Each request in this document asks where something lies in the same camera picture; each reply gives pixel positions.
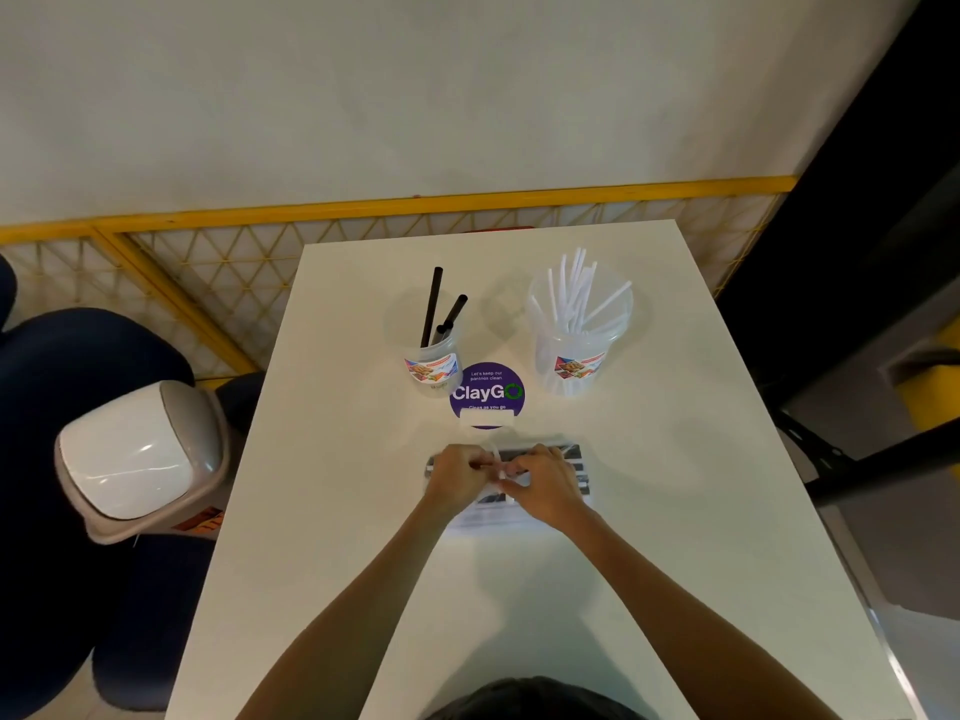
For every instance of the person's left hand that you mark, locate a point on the person's left hand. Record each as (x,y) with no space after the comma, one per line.
(456,479)

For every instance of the person's right hand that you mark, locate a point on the person's right hand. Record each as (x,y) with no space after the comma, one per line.
(551,491)

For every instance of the person's right fingers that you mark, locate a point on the person's right fingers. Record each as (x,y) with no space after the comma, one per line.
(525,470)

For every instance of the person's left fingers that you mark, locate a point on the person's left fingers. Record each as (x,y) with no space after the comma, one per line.
(480,461)

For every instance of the white drinking straw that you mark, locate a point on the white drinking straw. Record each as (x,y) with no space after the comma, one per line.
(496,461)

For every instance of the person's left forearm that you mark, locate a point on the person's left forearm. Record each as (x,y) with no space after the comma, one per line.
(360,607)

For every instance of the person's right forearm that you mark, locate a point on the person's right forearm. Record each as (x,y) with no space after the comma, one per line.
(675,614)

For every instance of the round purple sticker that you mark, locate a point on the round purple sticker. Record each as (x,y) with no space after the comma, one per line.
(486,391)

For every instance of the large clear cup with label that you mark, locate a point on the large clear cup with label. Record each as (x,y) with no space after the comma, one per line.
(579,352)

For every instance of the short black straw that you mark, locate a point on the short black straw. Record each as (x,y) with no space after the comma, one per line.
(452,314)

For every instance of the long black straw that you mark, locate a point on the long black straw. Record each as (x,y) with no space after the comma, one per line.
(431,307)

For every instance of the bunch of white straws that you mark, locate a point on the bunch of white straws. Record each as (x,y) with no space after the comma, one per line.
(577,299)

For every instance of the person's dark shirt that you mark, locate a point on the person's dark shirt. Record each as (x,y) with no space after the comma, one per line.
(536,701)

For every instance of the yellow mesh railing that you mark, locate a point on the yellow mesh railing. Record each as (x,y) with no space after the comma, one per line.
(225,269)

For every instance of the white swing-lid trash bin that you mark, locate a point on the white swing-lid trash bin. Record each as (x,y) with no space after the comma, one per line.
(142,457)

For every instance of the dark blue padded chair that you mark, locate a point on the dark blue padded chair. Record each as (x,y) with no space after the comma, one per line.
(45,517)

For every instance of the black metal frame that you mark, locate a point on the black metal frame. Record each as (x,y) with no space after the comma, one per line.
(870,464)

